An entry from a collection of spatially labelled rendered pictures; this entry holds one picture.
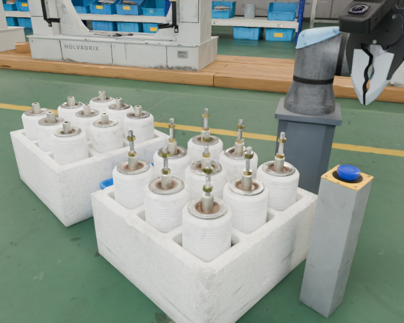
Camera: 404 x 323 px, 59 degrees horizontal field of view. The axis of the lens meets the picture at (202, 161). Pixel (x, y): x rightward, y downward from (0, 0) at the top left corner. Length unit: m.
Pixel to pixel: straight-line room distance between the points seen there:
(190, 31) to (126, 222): 2.09
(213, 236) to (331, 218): 0.23
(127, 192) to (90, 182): 0.28
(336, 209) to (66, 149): 0.71
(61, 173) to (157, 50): 1.86
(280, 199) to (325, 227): 0.14
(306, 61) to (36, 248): 0.89
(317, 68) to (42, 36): 2.55
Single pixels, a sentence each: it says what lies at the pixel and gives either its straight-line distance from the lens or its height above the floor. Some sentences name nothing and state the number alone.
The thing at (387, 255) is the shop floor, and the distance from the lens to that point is 1.08.
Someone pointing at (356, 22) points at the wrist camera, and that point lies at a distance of 0.56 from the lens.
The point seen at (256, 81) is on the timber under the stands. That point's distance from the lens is 2.52.
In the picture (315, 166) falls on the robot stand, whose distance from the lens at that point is 1.13.
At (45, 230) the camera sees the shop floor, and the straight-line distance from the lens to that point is 1.12.
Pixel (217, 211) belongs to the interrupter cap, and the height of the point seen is 0.25.
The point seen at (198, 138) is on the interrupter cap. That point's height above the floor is 0.25.
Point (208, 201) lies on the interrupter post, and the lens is 0.66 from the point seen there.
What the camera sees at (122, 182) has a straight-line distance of 0.81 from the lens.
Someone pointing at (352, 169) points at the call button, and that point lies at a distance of 0.71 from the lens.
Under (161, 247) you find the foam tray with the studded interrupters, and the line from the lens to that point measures 0.71.
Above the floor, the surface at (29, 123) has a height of 0.23.
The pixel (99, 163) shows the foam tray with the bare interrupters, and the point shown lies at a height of 0.17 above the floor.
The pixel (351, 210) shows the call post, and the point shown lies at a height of 0.27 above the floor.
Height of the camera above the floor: 0.62
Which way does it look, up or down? 26 degrees down
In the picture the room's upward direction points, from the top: 1 degrees clockwise
